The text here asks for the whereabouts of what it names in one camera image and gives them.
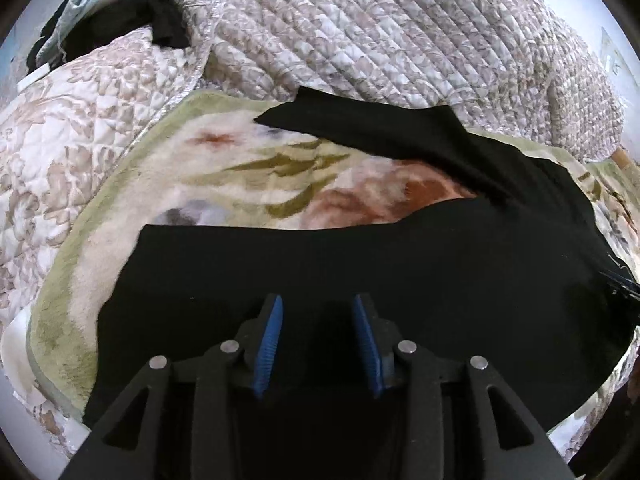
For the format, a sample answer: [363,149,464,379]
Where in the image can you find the white floral quilt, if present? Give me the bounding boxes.
[0,25,221,461]

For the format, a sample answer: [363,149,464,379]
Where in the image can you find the plush floral blanket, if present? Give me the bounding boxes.
[27,91,640,466]

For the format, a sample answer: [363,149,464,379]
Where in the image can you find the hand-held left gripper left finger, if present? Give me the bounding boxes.
[59,293,285,480]

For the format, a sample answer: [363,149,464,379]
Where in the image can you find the white plastic strip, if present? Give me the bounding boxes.
[17,62,52,94]

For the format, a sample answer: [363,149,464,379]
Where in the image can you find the black pants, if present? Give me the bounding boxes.
[82,86,638,433]

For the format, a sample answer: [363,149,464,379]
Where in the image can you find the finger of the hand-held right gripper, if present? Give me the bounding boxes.
[599,255,640,303]

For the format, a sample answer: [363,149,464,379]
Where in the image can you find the grey-brown quilted bedspread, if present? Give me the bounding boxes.
[180,0,626,161]

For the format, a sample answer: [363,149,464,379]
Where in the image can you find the light blue cloth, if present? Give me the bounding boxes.
[37,0,121,61]

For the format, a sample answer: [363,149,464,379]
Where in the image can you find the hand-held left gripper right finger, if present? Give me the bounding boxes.
[350,293,577,480]

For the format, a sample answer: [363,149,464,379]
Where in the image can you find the dark clothing pile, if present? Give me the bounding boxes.
[27,0,192,68]

